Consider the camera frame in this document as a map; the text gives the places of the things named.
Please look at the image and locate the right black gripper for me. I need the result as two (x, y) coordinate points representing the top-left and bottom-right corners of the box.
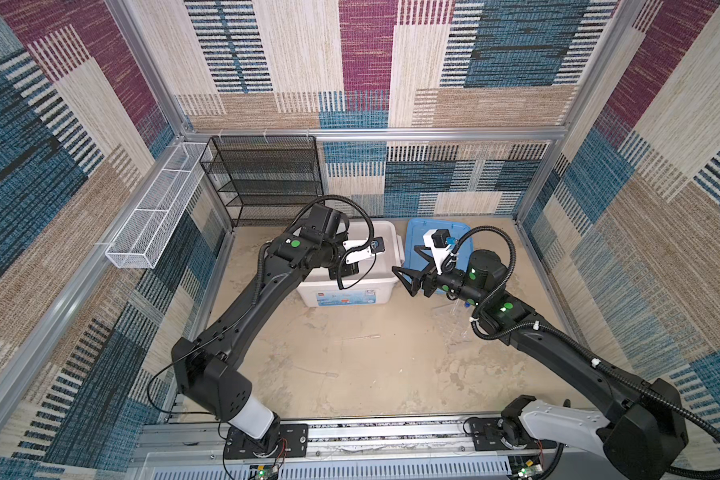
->
(392, 244), (485, 307)

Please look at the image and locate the white plastic bin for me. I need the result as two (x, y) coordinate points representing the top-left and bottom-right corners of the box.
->
(296, 220), (405, 307)

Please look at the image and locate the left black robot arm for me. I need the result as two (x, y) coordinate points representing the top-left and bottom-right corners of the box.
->
(169, 194), (375, 451)

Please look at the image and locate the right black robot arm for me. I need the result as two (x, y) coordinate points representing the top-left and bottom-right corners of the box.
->
(392, 226), (720, 479)

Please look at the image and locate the clear test tube rack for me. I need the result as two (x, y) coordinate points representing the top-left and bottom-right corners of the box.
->
(431, 302), (476, 352)

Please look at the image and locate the blue plastic lid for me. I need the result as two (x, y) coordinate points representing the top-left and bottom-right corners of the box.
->
(403, 218), (474, 271)

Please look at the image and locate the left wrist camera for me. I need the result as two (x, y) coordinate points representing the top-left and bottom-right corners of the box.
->
(343, 236), (387, 265)

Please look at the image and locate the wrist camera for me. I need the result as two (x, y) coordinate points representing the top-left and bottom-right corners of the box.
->
(423, 229), (458, 274)
(343, 236), (387, 265)

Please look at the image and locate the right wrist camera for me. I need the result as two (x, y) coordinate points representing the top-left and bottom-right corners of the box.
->
(423, 229), (458, 274)

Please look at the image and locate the black wire shelf rack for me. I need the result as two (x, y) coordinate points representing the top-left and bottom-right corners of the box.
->
(200, 135), (324, 226)

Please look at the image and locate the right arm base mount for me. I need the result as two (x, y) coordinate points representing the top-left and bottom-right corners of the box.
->
(462, 416), (540, 452)

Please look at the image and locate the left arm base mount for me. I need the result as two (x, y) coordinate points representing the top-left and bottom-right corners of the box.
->
(223, 420), (309, 460)

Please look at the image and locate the white wire wall basket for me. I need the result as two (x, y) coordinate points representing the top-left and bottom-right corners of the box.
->
(106, 142), (206, 269)

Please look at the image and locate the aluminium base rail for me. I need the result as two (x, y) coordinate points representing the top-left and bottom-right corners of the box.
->
(126, 413), (621, 479)

